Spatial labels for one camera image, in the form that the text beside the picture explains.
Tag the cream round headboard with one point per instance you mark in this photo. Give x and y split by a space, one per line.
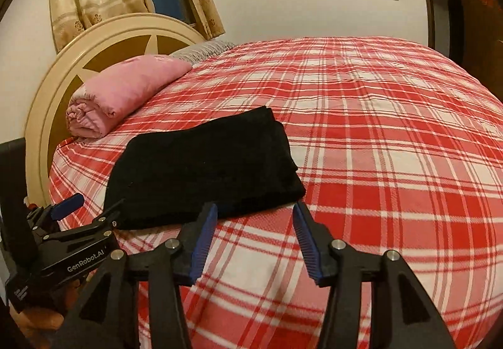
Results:
97 48

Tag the person's left hand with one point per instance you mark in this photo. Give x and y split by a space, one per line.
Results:
35 324

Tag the grey striped pillow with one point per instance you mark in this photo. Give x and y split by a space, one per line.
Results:
202 51

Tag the pink rolled blanket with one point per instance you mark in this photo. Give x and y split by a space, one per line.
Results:
101 103

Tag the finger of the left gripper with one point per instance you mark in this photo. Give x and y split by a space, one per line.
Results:
67 206

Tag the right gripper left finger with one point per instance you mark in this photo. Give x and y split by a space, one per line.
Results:
105 314

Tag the brown wooden door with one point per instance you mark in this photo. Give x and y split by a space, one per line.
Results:
483 45

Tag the red plaid bed sheet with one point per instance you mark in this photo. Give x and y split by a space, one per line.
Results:
397 147

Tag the black pants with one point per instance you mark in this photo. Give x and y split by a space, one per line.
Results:
242 163

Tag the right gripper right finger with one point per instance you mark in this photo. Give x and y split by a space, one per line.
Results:
402 313

